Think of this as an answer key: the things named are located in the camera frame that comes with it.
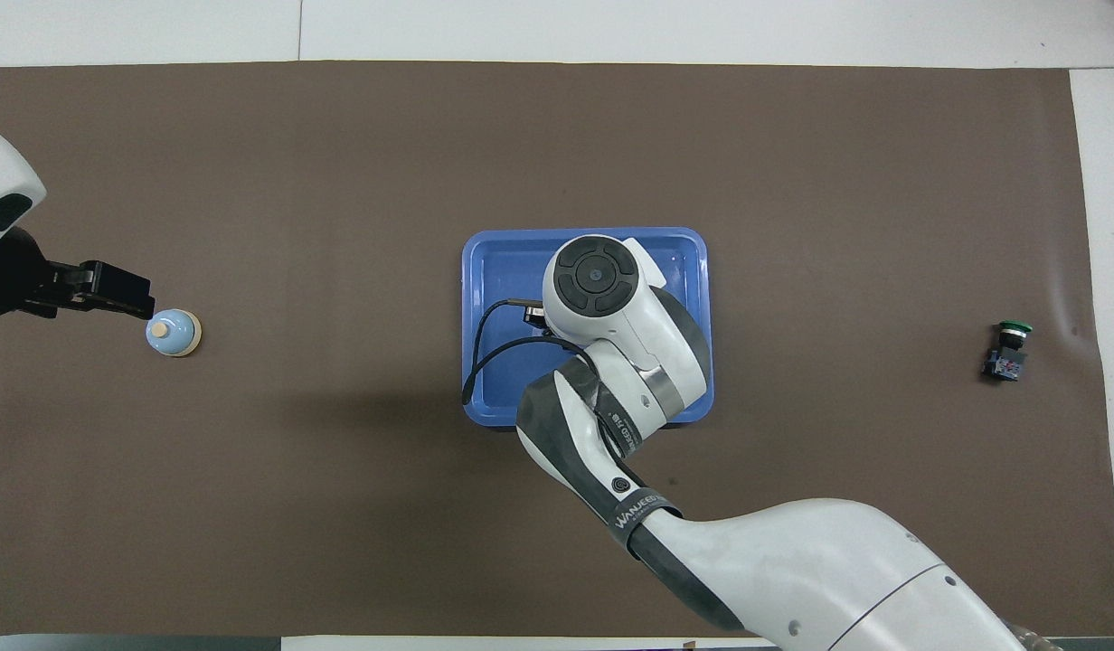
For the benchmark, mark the blue plastic tray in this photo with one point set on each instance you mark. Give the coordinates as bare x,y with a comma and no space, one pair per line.
503,271

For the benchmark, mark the green push button switch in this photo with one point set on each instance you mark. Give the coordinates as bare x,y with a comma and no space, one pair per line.
1007,357

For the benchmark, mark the light blue call bell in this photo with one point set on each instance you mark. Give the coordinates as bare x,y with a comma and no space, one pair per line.
173,334

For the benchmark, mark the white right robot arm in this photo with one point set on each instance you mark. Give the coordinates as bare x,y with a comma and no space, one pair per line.
792,561

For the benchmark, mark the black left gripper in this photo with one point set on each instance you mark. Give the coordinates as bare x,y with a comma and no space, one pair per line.
14,278

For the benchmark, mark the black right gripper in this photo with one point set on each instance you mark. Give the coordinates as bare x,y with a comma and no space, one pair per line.
536,316

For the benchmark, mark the brown table mat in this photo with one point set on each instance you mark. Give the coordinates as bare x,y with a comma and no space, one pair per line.
340,181

